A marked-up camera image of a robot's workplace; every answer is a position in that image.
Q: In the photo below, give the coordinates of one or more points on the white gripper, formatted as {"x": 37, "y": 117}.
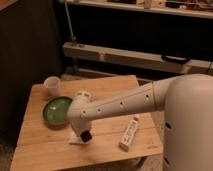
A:
{"x": 78, "y": 114}

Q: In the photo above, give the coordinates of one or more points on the black eraser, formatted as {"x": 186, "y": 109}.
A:
{"x": 86, "y": 136}

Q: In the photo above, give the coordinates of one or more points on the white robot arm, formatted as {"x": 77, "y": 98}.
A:
{"x": 187, "y": 101}

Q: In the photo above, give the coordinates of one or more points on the white sponge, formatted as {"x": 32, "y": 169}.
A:
{"x": 76, "y": 139}

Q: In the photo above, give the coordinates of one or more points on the green plate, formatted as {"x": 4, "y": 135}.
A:
{"x": 55, "y": 111}

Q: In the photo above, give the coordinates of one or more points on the white plastic cup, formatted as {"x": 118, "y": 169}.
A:
{"x": 52, "y": 84}

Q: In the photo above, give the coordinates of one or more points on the wooden table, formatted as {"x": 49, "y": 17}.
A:
{"x": 41, "y": 147}

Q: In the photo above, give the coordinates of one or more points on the white remote control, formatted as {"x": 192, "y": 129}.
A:
{"x": 129, "y": 133}

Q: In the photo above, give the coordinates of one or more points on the metal pole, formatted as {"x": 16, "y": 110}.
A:
{"x": 72, "y": 37}

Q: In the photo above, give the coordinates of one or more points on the black handle object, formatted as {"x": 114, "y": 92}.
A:
{"x": 175, "y": 59}

